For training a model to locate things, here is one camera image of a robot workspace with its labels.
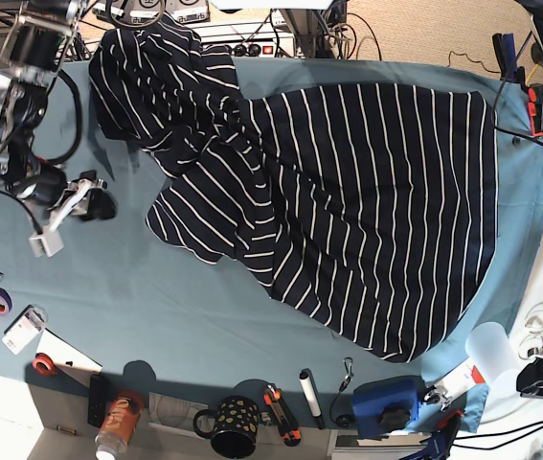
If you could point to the white packaged card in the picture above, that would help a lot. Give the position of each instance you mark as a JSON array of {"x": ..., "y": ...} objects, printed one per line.
[{"x": 31, "y": 322}]

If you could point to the white paper sheet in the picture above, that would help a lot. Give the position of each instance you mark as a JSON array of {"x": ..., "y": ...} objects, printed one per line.
[{"x": 63, "y": 354}]

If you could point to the navy white striped t-shirt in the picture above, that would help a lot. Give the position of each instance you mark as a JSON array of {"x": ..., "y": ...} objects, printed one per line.
[{"x": 370, "y": 207}]

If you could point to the translucent plastic cup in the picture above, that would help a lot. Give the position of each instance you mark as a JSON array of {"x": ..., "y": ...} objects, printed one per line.
[{"x": 489, "y": 347}]

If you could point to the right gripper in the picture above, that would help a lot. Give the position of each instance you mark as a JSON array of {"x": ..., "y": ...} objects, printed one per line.
[{"x": 86, "y": 199}]

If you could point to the white black marker pen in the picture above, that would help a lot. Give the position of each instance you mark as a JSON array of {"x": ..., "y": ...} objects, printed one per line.
[{"x": 311, "y": 399}]

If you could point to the orange black clamp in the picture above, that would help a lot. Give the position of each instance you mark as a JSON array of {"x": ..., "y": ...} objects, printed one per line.
[{"x": 535, "y": 109}]

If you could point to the orange black utility knife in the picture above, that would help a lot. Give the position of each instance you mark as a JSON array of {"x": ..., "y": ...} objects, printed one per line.
[{"x": 282, "y": 416}]

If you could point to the orange drink bottle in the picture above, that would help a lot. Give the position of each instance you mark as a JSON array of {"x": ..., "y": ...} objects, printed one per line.
[{"x": 119, "y": 425}]

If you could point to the black mug with yellow leaves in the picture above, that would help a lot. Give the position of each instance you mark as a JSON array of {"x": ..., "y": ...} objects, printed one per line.
[{"x": 232, "y": 428}]

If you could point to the purple tape roll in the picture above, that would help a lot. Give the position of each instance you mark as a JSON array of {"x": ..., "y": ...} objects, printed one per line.
[{"x": 5, "y": 302}]

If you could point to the red tape roll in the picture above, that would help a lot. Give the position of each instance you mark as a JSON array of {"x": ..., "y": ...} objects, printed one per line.
[{"x": 44, "y": 365}]

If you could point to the teal table cloth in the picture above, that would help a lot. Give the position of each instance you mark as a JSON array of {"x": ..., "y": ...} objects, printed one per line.
[{"x": 158, "y": 320}]

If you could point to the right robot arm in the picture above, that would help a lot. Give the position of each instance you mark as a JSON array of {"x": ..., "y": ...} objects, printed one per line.
[{"x": 34, "y": 51}]

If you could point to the white red card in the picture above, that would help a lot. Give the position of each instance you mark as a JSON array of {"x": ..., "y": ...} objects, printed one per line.
[{"x": 457, "y": 382}]

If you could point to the black remote control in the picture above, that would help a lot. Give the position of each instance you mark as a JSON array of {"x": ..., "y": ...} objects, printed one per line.
[{"x": 98, "y": 392}]

